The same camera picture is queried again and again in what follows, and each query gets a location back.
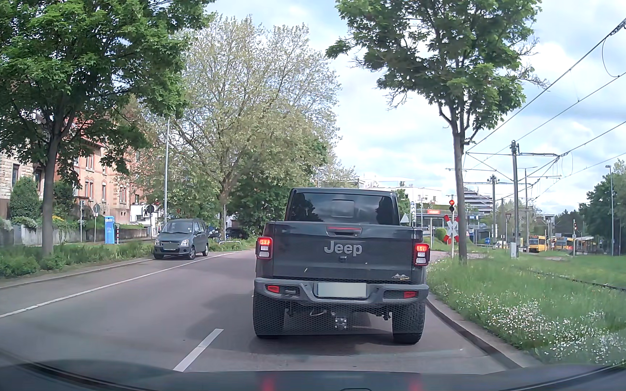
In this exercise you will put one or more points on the grey pickup truck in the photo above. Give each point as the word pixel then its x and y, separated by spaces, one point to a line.
pixel 340 260

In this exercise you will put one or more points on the dark parked car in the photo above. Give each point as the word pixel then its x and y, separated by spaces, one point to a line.
pixel 235 233

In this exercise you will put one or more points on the pale leafed tree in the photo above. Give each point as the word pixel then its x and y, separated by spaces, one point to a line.
pixel 253 108

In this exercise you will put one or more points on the white buildings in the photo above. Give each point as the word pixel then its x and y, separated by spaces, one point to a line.
pixel 427 198

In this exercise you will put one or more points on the small grey car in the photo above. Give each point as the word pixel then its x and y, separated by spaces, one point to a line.
pixel 181 238

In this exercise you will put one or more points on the railway crossing sign with light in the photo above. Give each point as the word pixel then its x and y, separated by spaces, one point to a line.
pixel 451 225

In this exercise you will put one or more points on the road sign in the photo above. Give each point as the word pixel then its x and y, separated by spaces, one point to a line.
pixel 96 214
pixel 149 213

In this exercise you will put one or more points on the car's own bonnet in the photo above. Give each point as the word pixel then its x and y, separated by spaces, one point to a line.
pixel 313 380

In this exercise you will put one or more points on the tall slim tree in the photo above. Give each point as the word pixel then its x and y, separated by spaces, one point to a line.
pixel 454 70

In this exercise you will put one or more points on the road markings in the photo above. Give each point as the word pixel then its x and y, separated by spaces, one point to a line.
pixel 198 349

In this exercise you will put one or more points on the grey asphalt road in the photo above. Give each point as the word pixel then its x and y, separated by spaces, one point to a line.
pixel 144 309

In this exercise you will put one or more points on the blue street cabinet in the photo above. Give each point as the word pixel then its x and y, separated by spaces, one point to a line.
pixel 109 230

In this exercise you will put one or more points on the red brick building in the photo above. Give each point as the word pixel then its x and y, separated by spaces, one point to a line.
pixel 101 187

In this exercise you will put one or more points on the yellow tram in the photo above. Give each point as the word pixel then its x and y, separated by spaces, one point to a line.
pixel 537 244

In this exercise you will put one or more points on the grass verge with flowers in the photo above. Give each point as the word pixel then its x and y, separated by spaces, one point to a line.
pixel 541 304

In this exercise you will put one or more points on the large green tree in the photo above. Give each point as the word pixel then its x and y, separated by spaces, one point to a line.
pixel 68 76

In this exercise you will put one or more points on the tram stop shelter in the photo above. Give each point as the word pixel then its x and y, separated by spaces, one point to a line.
pixel 583 243

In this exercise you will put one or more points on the grass verge with bushes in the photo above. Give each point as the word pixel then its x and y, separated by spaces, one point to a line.
pixel 30 262

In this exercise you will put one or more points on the tram track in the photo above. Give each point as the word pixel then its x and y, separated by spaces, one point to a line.
pixel 601 284

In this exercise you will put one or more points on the group of trees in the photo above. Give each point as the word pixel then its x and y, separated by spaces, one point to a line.
pixel 625 203

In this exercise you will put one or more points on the lamp post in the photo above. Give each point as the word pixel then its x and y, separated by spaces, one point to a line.
pixel 611 209
pixel 166 168

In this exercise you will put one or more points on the stone garden wall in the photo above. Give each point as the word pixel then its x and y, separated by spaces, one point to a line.
pixel 30 234

